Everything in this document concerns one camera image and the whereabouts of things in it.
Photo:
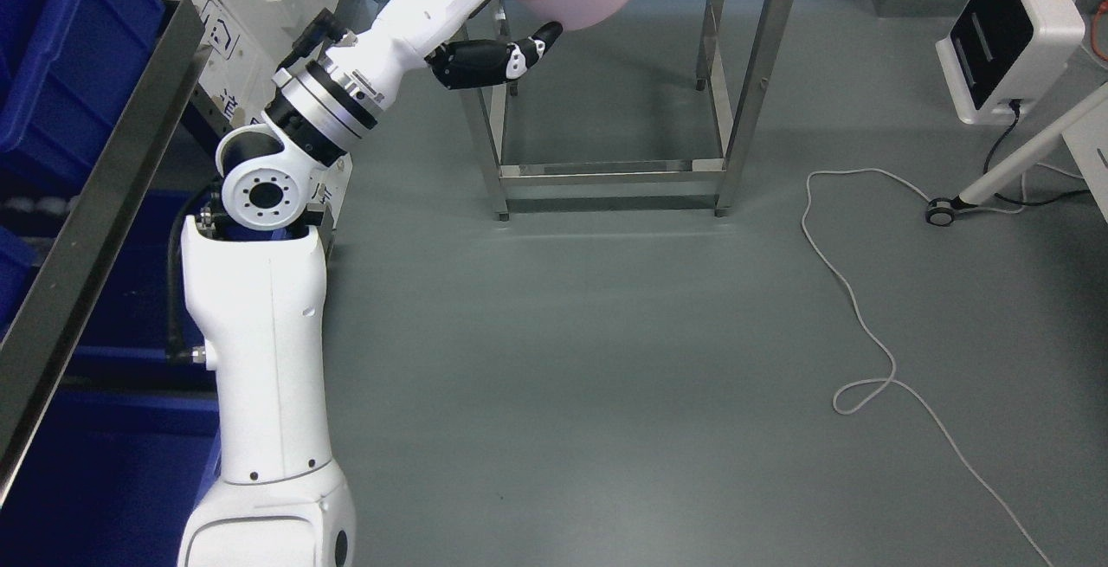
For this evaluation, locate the white stand leg with caster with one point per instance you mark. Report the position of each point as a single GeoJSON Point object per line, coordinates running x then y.
{"type": "Point", "coordinates": [1083, 132]}

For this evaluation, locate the stainless steel table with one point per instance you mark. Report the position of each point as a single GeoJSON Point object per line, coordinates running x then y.
{"type": "Point", "coordinates": [736, 124]}

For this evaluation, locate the blue bin upper left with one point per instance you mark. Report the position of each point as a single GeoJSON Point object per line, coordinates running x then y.
{"type": "Point", "coordinates": [69, 68]}

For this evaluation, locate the white black device box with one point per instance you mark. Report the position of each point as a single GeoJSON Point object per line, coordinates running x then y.
{"type": "Point", "coordinates": [1001, 53]}

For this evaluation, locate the metal shelf rack frame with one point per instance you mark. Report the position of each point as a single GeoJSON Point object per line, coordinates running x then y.
{"type": "Point", "coordinates": [40, 340]}

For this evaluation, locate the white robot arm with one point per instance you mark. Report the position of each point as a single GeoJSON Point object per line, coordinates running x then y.
{"type": "Point", "coordinates": [281, 498]}

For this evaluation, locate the black white robotic hand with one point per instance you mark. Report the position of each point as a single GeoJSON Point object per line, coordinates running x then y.
{"type": "Point", "coordinates": [450, 4]}

